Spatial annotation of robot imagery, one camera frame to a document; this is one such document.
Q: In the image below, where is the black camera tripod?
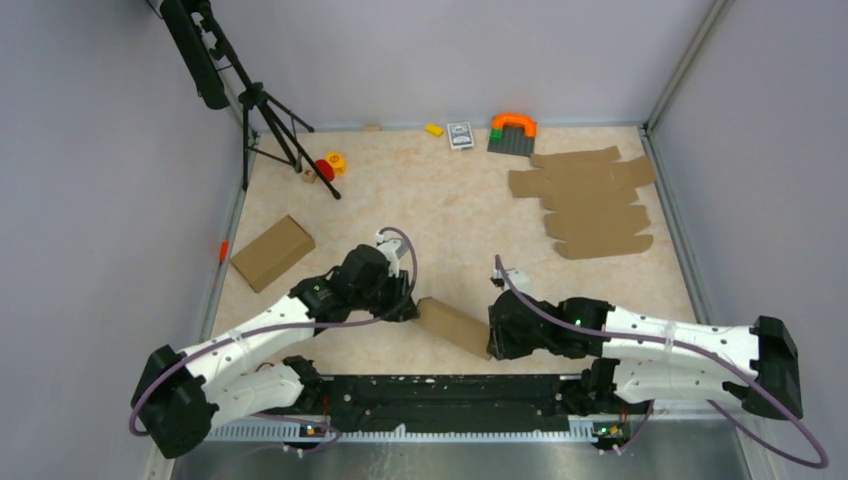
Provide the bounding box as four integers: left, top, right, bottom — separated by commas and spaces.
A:
148, 0, 342, 200

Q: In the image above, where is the red round disc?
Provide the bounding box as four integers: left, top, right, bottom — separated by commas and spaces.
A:
315, 159, 336, 182

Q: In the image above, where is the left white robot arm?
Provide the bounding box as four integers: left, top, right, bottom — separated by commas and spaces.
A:
129, 237, 418, 459

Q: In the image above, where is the stack of flat cardboard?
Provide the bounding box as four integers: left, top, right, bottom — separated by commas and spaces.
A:
507, 146, 656, 260

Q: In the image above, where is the folded brown cardboard box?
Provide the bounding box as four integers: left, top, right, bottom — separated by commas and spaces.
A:
231, 215, 316, 293

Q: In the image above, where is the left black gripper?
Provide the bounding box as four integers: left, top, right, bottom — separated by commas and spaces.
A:
352, 267, 420, 322

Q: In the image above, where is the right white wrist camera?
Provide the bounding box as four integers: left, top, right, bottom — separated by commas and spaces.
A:
490, 266, 531, 295

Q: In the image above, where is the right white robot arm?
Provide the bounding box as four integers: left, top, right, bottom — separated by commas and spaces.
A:
487, 290, 803, 420

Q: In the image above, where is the dark grey building plate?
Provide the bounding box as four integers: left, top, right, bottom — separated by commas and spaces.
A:
487, 126, 535, 157

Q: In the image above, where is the small wooden cube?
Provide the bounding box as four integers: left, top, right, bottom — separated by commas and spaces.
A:
301, 170, 317, 184

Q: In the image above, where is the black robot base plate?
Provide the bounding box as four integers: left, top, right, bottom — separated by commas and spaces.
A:
273, 374, 648, 434

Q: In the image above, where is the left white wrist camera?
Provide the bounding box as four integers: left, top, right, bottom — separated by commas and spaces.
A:
375, 232, 409, 277

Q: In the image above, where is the orange U-shaped toy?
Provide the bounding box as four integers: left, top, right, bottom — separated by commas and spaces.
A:
491, 112, 537, 138

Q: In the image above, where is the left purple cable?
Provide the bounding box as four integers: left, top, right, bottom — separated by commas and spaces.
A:
128, 226, 420, 458

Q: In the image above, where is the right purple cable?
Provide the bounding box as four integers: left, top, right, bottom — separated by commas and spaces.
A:
494, 254, 831, 470

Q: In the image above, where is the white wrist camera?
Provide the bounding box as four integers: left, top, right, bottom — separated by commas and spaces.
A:
375, 232, 409, 277
490, 266, 531, 295

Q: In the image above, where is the yellow round disc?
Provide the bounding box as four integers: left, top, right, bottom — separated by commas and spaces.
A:
325, 151, 347, 176

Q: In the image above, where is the purple cable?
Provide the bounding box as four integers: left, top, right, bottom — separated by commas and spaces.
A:
128, 226, 420, 458
494, 254, 831, 470

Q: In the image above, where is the yellow toy block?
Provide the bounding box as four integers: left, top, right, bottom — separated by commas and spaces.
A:
424, 123, 444, 137

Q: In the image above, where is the playing card deck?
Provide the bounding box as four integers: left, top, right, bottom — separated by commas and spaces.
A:
446, 122, 475, 151

